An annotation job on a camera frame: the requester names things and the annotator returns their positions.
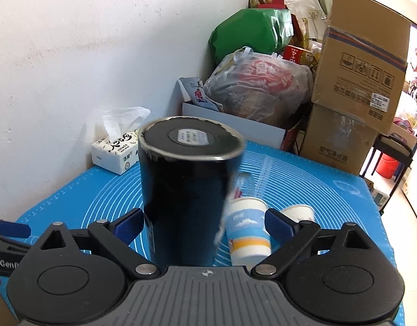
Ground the large brown cardboard box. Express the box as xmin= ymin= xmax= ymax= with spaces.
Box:
xmin=312 ymin=0 xmax=412 ymax=136

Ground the blue white paper cup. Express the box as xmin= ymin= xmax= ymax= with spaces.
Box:
xmin=225 ymin=198 xmax=272 ymax=266

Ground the clear plastic bag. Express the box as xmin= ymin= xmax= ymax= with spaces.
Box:
xmin=203 ymin=46 xmax=314 ymax=128

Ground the white printed paper bag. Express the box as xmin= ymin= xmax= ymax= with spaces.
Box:
xmin=177 ymin=76 xmax=223 ymax=113

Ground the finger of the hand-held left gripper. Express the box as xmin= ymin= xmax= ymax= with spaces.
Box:
xmin=0 ymin=217 xmax=32 ymax=239

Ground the white cardboard box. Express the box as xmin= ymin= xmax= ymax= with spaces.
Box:
xmin=181 ymin=101 xmax=288 ymax=151

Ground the white tissue pack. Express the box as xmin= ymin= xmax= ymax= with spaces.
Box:
xmin=91 ymin=106 xmax=151 ymax=176

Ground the black cup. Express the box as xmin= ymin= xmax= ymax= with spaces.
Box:
xmin=137 ymin=116 xmax=245 ymax=267

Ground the small brown cardboard box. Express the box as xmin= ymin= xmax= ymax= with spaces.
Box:
xmin=298 ymin=103 xmax=379 ymax=176

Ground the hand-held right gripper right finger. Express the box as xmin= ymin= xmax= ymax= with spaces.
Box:
xmin=251 ymin=208 xmax=379 ymax=278

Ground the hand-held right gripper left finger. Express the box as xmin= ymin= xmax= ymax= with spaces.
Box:
xmin=32 ymin=208 xmax=161 ymax=279

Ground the blue silicone mat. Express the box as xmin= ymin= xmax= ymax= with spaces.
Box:
xmin=14 ymin=139 xmax=406 ymax=326

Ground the red bucket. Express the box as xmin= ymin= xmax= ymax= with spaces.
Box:
xmin=376 ymin=152 xmax=400 ymax=179

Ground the red gift box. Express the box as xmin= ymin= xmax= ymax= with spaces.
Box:
xmin=257 ymin=0 xmax=289 ymax=10

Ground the green bag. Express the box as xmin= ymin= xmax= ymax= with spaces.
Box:
xmin=208 ymin=7 xmax=294 ymax=66

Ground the black metal rack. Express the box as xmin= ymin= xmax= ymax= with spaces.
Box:
xmin=362 ymin=134 xmax=415 ymax=215

